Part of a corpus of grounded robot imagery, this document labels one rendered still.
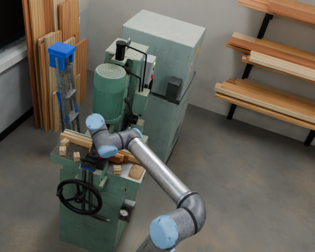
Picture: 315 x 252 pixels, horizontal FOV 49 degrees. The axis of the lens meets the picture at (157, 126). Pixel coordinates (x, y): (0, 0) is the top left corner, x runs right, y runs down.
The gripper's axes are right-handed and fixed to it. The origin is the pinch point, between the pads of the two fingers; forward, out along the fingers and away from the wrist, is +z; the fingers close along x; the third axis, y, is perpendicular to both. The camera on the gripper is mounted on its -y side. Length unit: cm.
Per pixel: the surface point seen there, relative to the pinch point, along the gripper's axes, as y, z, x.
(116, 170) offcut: -5.7, 14.4, -10.1
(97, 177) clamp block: -14.5, 8.5, -2.2
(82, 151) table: 0.5, 21.7, 16.9
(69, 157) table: -6.6, 17.6, 21.8
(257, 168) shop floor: 85, 173, -125
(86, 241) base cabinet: -48, 85, 4
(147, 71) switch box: 55, -6, -9
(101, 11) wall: 208, 146, 106
